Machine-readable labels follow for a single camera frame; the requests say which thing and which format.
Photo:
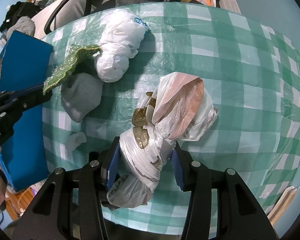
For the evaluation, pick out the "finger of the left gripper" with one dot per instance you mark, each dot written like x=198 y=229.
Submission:
x=11 y=109
x=34 y=89

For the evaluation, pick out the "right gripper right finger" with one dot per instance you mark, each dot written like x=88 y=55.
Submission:
x=239 y=215

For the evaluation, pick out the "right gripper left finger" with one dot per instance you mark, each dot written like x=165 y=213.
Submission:
x=49 y=214

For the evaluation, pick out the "green scouring pad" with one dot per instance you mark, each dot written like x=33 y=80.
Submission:
x=75 y=56

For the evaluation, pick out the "white knotted plastic bag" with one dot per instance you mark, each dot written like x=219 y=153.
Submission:
x=121 y=38

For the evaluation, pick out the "pink white knotted bag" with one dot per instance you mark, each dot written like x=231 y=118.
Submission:
x=179 y=109

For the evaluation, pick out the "blue cardboard box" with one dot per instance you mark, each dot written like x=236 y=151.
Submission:
x=23 y=66

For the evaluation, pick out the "grey sock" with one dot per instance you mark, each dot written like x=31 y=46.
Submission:
x=80 y=94

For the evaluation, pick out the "wooden board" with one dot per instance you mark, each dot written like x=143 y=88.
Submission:
x=282 y=204

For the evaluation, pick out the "grey quilted jacket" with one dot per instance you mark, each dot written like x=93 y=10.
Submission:
x=24 y=25

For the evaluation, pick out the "black clothes pile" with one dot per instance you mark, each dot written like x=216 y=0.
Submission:
x=17 y=11

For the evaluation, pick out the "green checkered tablecloth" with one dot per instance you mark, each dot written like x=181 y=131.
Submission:
x=251 y=77

